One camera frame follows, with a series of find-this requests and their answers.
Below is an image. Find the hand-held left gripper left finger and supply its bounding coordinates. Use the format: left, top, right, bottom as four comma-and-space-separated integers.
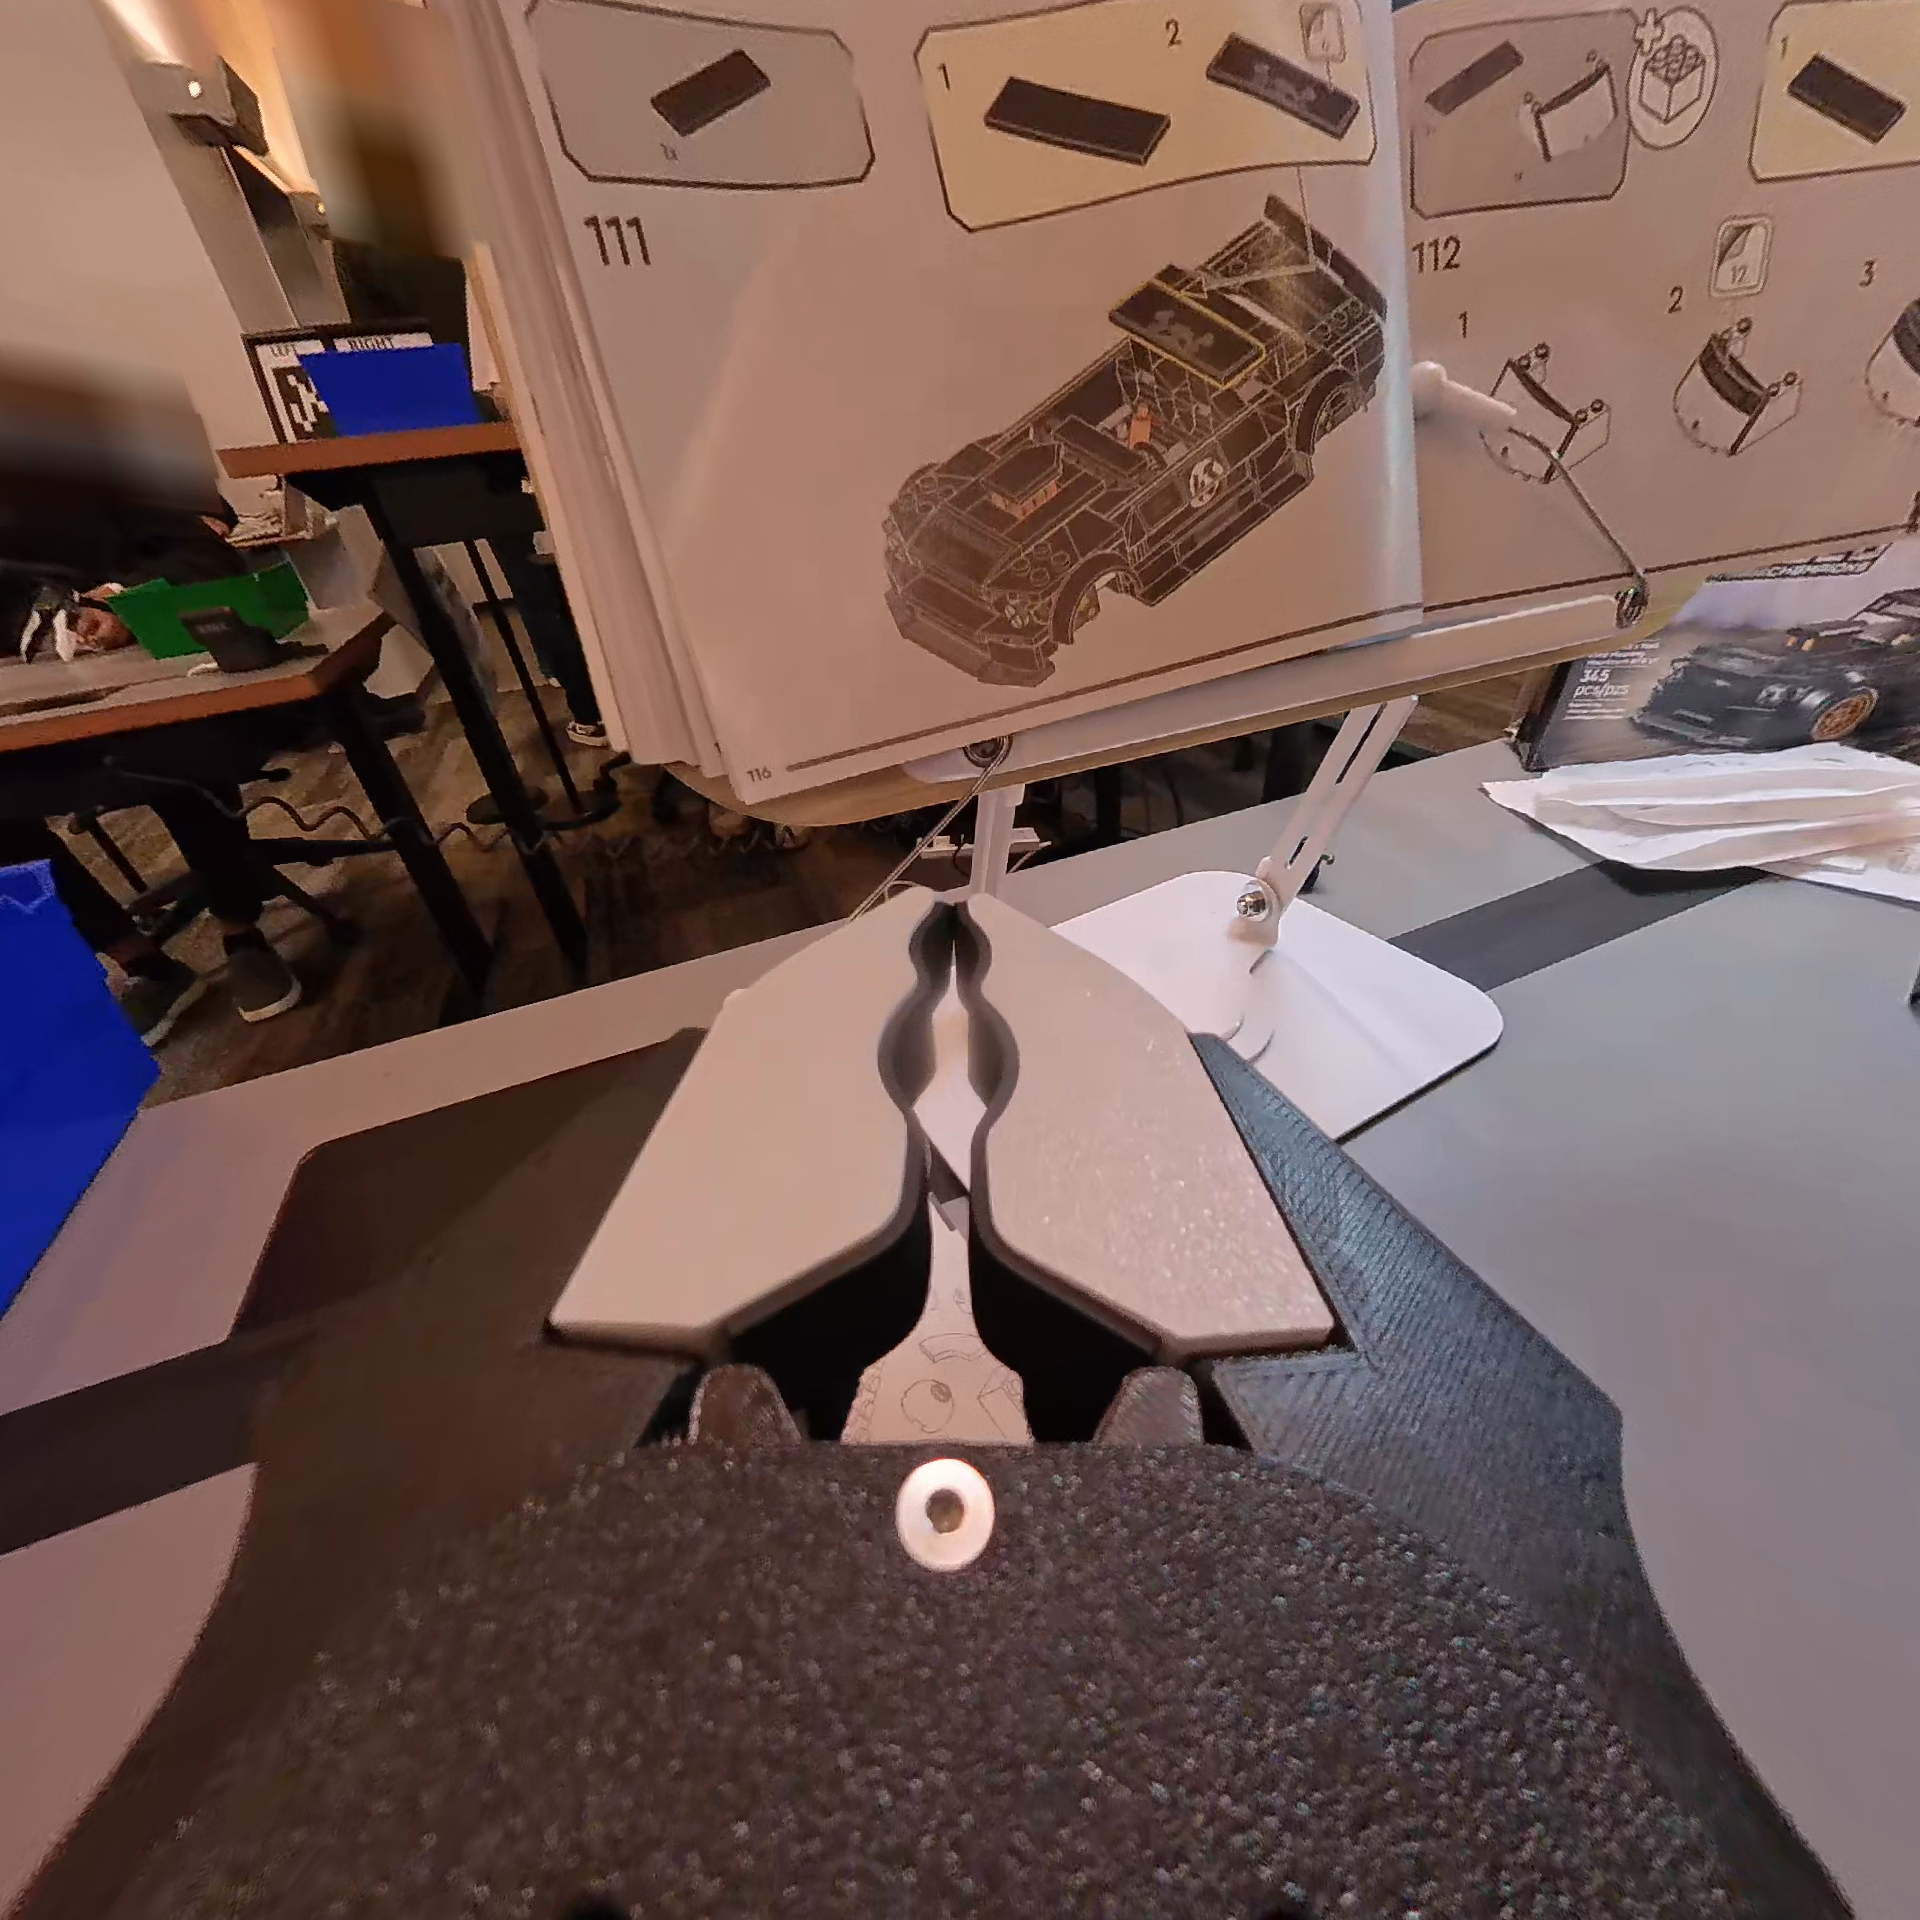
546, 886, 962, 1358

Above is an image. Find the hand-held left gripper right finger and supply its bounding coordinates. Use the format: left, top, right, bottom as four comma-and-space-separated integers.
956, 890, 1339, 1364

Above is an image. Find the white book stand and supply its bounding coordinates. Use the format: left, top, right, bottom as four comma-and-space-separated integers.
658, 362, 1649, 1144

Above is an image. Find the lego instruction booklet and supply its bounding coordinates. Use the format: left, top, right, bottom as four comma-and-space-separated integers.
451, 0, 1920, 792

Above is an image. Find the lego set box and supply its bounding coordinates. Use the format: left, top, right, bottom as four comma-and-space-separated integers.
1516, 577, 1920, 773

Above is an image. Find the crumpled white paper bag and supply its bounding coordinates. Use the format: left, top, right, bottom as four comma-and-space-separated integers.
1483, 744, 1920, 909

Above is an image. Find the blue plastic bin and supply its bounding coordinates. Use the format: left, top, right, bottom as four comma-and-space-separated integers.
0, 856, 163, 1314
297, 342, 484, 443

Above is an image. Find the wooden edged table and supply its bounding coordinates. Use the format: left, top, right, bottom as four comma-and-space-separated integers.
0, 606, 505, 1038
219, 426, 593, 983

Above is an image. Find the green box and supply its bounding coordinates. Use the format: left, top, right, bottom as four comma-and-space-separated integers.
110, 558, 316, 666

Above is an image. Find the black and white tag sign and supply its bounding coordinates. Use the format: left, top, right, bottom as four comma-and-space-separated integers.
241, 326, 438, 444

